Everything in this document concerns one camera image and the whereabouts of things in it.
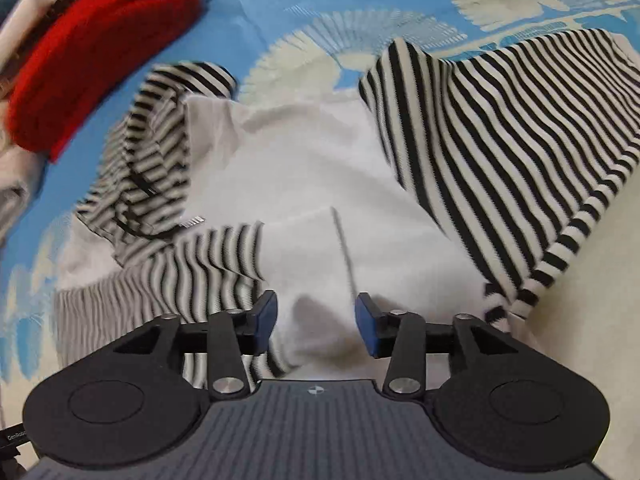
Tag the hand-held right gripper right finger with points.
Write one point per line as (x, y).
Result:
(365, 322)

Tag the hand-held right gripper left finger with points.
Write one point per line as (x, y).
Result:
(266, 319)

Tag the black white striped top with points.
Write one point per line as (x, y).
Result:
(500, 125)

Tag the blue white printed bed sheet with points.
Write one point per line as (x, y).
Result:
(310, 15)

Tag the red folded cloth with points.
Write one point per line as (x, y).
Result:
(95, 55)

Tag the white grey cloth pile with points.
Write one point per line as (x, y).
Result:
(30, 30)

